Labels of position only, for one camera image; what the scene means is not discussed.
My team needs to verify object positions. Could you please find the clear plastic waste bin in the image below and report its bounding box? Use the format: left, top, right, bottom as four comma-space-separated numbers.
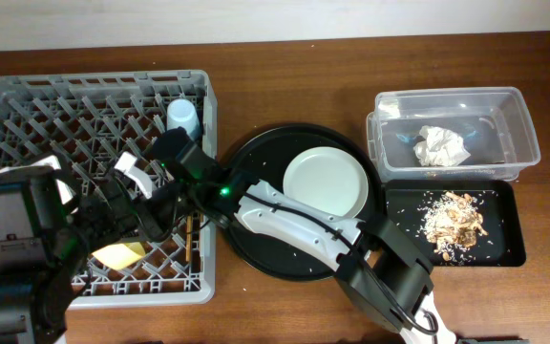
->
366, 87, 540, 183

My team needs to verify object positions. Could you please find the blue plastic cup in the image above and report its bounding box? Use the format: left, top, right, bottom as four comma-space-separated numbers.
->
166, 98, 201, 140

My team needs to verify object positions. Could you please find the black rectangular waste tray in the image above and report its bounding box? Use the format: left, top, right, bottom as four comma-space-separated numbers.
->
384, 180, 526, 267

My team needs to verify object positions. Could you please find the food scraps and rice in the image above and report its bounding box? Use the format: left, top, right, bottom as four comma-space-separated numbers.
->
419, 191, 489, 265

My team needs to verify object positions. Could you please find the white napkin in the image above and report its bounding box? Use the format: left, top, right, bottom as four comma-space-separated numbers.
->
413, 125, 471, 167

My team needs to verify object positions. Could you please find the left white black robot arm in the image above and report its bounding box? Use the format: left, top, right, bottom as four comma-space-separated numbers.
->
0, 164, 175, 343

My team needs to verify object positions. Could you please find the yellow plastic bowl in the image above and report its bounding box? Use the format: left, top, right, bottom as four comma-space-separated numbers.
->
93, 242, 146, 270

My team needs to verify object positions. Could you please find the wooden chopstick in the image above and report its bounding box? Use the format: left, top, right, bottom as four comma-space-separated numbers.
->
185, 215, 193, 264

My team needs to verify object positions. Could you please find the grey round plate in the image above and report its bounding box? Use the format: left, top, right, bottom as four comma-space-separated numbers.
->
283, 146, 370, 218

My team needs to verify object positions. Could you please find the grey plastic dishwasher rack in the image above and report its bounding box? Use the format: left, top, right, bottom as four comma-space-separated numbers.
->
0, 70, 218, 309

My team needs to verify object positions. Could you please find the round black serving tray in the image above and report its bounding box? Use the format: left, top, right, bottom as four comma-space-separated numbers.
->
223, 123, 384, 282

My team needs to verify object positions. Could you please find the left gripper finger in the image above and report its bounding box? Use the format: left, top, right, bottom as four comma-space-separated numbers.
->
0, 153, 75, 205
114, 152, 154, 199

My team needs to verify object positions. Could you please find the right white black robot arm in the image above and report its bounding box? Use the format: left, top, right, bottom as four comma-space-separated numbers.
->
150, 128, 457, 343

